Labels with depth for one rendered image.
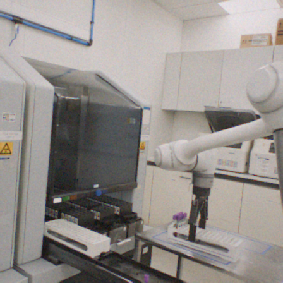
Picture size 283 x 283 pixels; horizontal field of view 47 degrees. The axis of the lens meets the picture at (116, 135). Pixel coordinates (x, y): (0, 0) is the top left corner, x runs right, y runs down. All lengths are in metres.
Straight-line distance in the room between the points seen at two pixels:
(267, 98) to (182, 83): 3.17
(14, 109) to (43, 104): 0.13
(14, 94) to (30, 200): 0.41
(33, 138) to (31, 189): 0.20
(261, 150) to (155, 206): 1.35
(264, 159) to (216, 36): 1.74
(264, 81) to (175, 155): 0.52
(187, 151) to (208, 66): 2.72
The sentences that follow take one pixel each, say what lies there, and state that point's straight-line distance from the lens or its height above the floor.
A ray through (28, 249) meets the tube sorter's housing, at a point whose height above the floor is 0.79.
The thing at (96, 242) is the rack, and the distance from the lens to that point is 1.28.
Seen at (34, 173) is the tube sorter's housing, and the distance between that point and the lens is 1.29.
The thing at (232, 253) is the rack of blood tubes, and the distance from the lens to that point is 1.41.
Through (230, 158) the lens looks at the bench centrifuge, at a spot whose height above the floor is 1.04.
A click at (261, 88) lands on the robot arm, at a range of 0.86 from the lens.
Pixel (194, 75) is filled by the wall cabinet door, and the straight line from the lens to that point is 3.94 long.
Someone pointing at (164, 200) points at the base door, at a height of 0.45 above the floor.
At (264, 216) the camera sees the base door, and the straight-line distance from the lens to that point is 3.38.
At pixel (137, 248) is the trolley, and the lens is 1.54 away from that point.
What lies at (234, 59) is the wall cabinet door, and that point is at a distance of 3.80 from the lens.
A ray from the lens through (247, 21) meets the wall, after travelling 4.24.
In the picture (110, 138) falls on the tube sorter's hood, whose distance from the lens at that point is 1.56.
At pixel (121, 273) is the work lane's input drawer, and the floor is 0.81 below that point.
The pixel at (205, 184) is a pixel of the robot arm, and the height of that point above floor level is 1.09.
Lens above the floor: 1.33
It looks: 3 degrees down
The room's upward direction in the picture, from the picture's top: 5 degrees clockwise
